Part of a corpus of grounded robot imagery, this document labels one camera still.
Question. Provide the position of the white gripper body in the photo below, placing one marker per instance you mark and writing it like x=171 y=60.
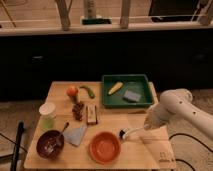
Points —
x=151 y=122

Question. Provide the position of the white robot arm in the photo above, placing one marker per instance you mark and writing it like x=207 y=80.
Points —
x=178 y=102

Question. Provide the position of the red bowl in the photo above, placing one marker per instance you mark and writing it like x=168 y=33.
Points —
x=104 y=148

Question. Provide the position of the dark brown bowl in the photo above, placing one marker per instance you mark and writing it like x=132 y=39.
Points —
x=43 y=142

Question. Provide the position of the blue sponge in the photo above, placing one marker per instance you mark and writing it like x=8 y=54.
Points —
x=132 y=96

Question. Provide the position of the green plastic tray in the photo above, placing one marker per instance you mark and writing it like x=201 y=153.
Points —
x=137 y=83

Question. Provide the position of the yellow corn cob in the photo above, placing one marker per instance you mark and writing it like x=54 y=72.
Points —
x=115 y=87

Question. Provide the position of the brown wooden block toy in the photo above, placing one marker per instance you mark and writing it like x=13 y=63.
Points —
x=91 y=111

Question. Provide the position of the green chili pepper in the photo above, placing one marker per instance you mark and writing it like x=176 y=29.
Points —
x=89 y=91

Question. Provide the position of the brown grape bunch toy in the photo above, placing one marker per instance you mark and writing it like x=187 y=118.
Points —
x=77 y=110

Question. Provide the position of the grey cloth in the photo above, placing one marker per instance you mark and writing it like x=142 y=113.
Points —
x=74 y=136

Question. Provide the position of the orange tomato toy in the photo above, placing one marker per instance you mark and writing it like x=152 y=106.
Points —
x=72 y=91

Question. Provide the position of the metal spoon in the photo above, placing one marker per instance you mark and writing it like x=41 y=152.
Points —
x=56 y=140

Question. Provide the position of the clear cup with lid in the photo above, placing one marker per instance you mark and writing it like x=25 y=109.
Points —
x=47 y=113

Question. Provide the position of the green base object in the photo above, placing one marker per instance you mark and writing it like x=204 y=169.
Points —
x=96 y=21

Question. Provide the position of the black pole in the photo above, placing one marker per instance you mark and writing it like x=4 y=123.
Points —
x=17 y=145

